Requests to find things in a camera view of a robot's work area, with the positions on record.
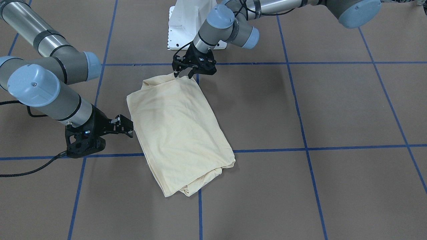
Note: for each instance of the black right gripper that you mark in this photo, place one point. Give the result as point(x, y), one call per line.
point(101, 120)

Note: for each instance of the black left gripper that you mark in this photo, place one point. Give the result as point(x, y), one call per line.
point(192, 55)

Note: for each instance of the beige long-sleeve printed shirt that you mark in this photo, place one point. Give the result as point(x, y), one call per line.
point(179, 134)

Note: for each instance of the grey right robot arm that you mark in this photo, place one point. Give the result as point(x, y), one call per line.
point(44, 83)

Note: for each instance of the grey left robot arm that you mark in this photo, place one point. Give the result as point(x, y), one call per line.
point(228, 22)

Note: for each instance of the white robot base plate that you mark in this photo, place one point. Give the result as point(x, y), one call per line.
point(185, 19)

